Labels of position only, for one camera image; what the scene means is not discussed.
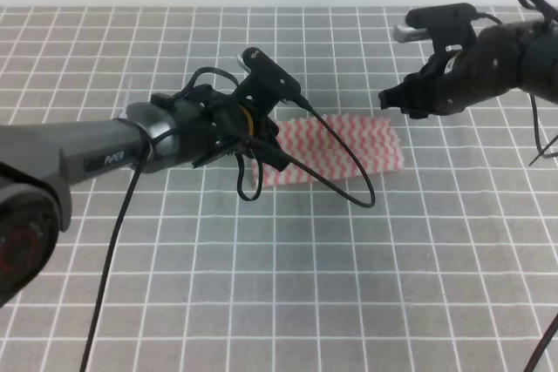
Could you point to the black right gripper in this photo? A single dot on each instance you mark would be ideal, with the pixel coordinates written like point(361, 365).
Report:
point(449, 85)

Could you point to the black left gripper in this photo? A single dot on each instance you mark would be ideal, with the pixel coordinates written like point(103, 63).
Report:
point(209, 125)

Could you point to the pink white wavy striped towel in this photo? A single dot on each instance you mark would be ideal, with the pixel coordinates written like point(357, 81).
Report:
point(334, 153)

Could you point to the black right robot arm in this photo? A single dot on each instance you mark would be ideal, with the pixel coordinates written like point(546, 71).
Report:
point(530, 45)

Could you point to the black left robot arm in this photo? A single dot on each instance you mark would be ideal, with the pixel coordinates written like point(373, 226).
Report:
point(41, 163)

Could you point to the grey grid tablecloth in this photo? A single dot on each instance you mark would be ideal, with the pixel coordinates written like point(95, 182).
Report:
point(454, 269)

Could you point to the left wrist camera black silver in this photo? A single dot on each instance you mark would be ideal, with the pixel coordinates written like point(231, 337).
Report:
point(267, 83)

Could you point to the wrist camera black silver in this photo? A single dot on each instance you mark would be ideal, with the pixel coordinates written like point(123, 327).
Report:
point(445, 25)
point(267, 83)

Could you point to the right wrist camera black silver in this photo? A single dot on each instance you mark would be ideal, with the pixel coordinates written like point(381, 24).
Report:
point(445, 25)

